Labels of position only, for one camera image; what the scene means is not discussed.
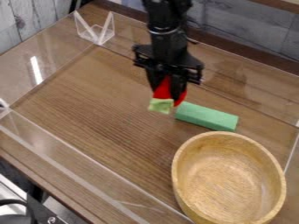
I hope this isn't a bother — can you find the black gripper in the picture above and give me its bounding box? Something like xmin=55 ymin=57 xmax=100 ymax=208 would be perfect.
xmin=132 ymin=29 xmax=204 ymax=101

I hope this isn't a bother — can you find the red plush strawberry green leaf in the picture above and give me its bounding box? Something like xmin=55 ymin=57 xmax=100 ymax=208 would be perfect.
xmin=148 ymin=76 xmax=187 ymax=115

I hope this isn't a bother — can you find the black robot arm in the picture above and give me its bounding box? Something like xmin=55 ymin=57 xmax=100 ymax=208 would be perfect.
xmin=132 ymin=0 xmax=204 ymax=103

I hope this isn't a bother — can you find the green foam block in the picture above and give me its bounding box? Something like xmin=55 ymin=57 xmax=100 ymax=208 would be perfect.
xmin=175 ymin=101 xmax=239 ymax=131

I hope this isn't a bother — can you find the wooden bowl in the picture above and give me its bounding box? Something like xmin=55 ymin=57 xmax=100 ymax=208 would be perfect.
xmin=172 ymin=131 xmax=285 ymax=224

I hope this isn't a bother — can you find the clear acrylic tray wall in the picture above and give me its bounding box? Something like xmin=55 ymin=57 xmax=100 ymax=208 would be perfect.
xmin=0 ymin=6 xmax=299 ymax=224

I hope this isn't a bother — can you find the black metal stand bracket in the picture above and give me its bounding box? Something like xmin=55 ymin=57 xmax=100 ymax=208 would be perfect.
xmin=0 ymin=193 xmax=69 ymax=224

